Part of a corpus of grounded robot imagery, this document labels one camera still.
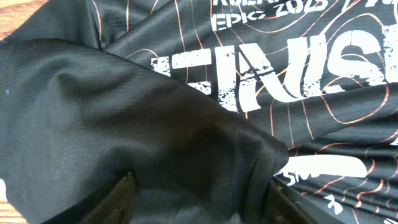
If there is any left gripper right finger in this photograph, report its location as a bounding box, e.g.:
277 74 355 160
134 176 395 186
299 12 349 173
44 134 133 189
264 177 342 224

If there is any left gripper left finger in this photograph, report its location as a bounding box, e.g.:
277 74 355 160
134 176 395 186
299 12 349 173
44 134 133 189
80 172 136 224

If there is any black printed cycling jersey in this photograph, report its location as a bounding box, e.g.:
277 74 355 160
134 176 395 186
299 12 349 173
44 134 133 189
1 0 397 223

